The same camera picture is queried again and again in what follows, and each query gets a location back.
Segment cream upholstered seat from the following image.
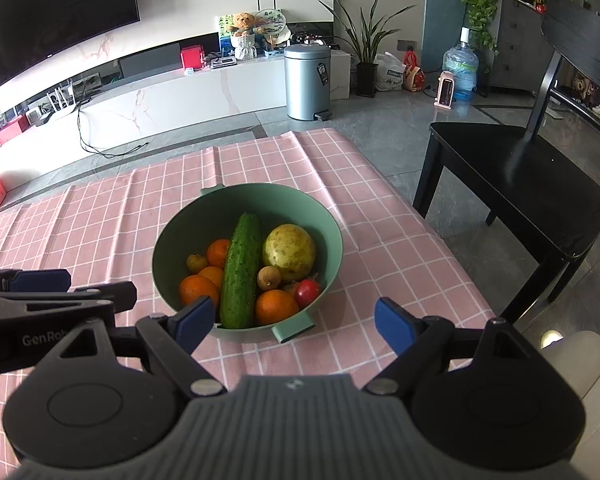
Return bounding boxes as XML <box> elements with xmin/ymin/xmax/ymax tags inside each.
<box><xmin>539</xmin><ymin>329</ymin><xmax>600</xmax><ymax>480</ymax></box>

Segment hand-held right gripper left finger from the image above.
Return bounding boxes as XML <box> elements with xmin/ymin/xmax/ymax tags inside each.
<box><xmin>36</xmin><ymin>296</ymin><xmax>227</xmax><ymax>397</ymax></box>

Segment white marble media cabinet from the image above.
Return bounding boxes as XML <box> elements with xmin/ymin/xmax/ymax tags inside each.
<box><xmin>0</xmin><ymin>49</ymin><xmax>352</xmax><ymax>202</ymax></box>

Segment black wooden chair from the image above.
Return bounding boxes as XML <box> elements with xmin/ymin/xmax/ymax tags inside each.
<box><xmin>412</xmin><ymin>0</ymin><xmax>600</xmax><ymax>324</ymax></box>

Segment flat red box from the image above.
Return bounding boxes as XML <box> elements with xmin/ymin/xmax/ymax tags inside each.
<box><xmin>0</xmin><ymin>114</ymin><xmax>29</xmax><ymax>146</ymax></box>

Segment pink checkered tablecloth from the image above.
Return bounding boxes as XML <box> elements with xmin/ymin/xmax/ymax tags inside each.
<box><xmin>0</xmin><ymin>129</ymin><xmax>497</xmax><ymax>480</ymax></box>

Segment white router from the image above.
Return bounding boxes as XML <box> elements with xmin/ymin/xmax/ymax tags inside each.
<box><xmin>44</xmin><ymin>87</ymin><xmax>79</xmax><ymax>116</ymax></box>

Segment white plastic bag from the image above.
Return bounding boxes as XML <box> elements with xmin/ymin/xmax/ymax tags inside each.
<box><xmin>374</xmin><ymin>52</ymin><xmax>407</xmax><ymax>92</ymax></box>

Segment black cables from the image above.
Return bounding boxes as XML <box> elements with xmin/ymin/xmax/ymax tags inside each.
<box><xmin>77</xmin><ymin>99</ymin><xmax>149</xmax><ymax>157</ymax></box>

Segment silver pedal trash can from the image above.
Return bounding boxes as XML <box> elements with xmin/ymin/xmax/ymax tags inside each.
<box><xmin>283</xmin><ymin>43</ymin><xmax>334</xmax><ymax>122</ymax></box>

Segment pink space heater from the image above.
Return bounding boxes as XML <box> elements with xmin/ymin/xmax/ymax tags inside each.
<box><xmin>433</xmin><ymin>70</ymin><xmax>456</xmax><ymax>109</ymax></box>

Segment green bowl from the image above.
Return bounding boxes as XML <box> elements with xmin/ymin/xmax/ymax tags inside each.
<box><xmin>151</xmin><ymin>183</ymin><xmax>345</xmax><ymax>345</ymax></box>

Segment yellow pear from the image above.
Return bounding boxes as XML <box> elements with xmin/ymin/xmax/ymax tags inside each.
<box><xmin>262</xmin><ymin>223</ymin><xmax>317</xmax><ymax>283</ymax></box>

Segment large orange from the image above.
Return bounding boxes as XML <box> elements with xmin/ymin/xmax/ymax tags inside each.
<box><xmin>255</xmin><ymin>289</ymin><xmax>300</xmax><ymax>326</ymax></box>

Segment small red fruit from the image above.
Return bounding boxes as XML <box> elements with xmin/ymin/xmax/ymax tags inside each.
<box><xmin>294</xmin><ymin>279</ymin><xmax>322</xmax><ymax>309</ymax></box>

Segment black television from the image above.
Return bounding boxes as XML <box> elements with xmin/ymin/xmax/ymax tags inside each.
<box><xmin>0</xmin><ymin>0</ymin><xmax>141</xmax><ymax>96</ymax></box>

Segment potted long-leaf plant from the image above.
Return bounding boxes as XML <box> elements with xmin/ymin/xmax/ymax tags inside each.
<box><xmin>319</xmin><ymin>0</ymin><xmax>417</xmax><ymax>99</ymax></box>

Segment round painted fan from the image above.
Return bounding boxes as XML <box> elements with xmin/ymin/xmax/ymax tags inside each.
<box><xmin>254</xmin><ymin>8</ymin><xmax>289</xmax><ymax>36</ymax></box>

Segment teddy bear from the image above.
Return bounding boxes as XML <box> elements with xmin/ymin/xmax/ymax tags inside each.
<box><xmin>229</xmin><ymin>12</ymin><xmax>257</xmax><ymax>61</ymax></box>

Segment blue water bottle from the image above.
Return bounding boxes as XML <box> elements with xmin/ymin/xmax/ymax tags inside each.
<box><xmin>442</xmin><ymin>27</ymin><xmax>480</xmax><ymax>102</ymax></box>

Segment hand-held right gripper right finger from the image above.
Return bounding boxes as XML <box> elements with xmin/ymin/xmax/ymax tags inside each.
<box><xmin>364</xmin><ymin>296</ymin><xmax>537</xmax><ymax>397</ymax></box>

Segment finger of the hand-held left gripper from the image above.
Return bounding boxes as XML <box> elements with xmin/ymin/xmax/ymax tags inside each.
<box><xmin>0</xmin><ymin>281</ymin><xmax>139</xmax><ymax>334</ymax></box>
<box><xmin>0</xmin><ymin>266</ymin><xmax>73</xmax><ymax>294</ymax></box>

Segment red gift bag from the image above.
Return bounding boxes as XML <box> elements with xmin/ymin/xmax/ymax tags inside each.
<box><xmin>403</xmin><ymin>50</ymin><xmax>426</xmax><ymax>92</ymax></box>

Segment grey drawer cabinet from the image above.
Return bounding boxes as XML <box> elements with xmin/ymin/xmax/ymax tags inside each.
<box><xmin>489</xmin><ymin>0</ymin><xmax>557</xmax><ymax>96</ymax></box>

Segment green cucumber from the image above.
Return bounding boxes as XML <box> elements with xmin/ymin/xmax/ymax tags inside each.
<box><xmin>219</xmin><ymin>212</ymin><xmax>263</xmax><ymax>330</ymax></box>

